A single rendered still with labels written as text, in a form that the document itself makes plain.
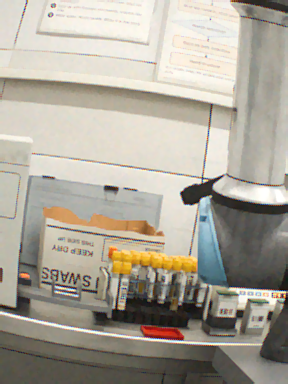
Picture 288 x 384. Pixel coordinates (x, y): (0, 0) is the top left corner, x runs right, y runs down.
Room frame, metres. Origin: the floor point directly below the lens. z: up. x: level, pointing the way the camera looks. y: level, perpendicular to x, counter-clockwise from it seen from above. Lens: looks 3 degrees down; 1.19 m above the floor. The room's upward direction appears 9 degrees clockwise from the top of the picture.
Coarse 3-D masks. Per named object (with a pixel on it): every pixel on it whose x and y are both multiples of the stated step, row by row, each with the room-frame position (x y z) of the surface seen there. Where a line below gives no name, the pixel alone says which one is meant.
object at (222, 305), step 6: (216, 294) 1.55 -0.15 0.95; (216, 300) 1.54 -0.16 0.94; (222, 300) 1.52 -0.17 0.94; (228, 300) 1.52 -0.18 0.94; (234, 300) 1.52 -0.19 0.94; (216, 306) 1.53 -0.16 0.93; (222, 306) 1.52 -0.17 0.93; (228, 306) 1.52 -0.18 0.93; (234, 306) 1.52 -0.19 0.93; (216, 312) 1.52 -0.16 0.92; (222, 312) 1.52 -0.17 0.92; (228, 312) 1.52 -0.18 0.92; (234, 312) 1.53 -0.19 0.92
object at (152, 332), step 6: (144, 330) 1.44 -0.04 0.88; (150, 330) 1.48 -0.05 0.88; (156, 330) 1.49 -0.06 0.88; (162, 330) 1.49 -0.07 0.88; (168, 330) 1.49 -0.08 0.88; (174, 330) 1.49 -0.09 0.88; (150, 336) 1.42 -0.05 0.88; (156, 336) 1.42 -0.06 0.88; (162, 336) 1.42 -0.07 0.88; (168, 336) 1.43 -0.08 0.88; (174, 336) 1.43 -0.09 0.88; (180, 336) 1.43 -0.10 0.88
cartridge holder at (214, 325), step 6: (210, 312) 1.56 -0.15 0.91; (210, 318) 1.53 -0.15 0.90; (216, 318) 1.52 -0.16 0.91; (222, 318) 1.52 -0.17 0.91; (228, 318) 1.52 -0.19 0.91; (234, 318) 1.52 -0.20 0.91; (204, 324) 1.56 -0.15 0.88; (210, 324) 1.52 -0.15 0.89; (216, 324) 1.52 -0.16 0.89; (222, 324) 1.52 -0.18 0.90; (228, 324) 1.52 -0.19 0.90; (234, 324) 1.52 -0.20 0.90; (210, 330) 1.50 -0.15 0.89; (216, 330) 1.50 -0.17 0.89; (222, 330) 1.50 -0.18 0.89; (228, 330) 1.50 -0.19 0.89; (234, 330) 1.50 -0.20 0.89
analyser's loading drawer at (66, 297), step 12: (24, 288) 1.46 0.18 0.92; (36, 288) 1.49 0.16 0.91; (60, 288) 1.50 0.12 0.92; (48, 300) 1.44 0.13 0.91; (60, 300) 1.44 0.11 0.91; (72, 300) 1.45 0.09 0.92; (84, 300) 1.48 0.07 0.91; (96, 300) 1.50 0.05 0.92; (108, 300) 1.47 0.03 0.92; (108, 312) 1.45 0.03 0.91
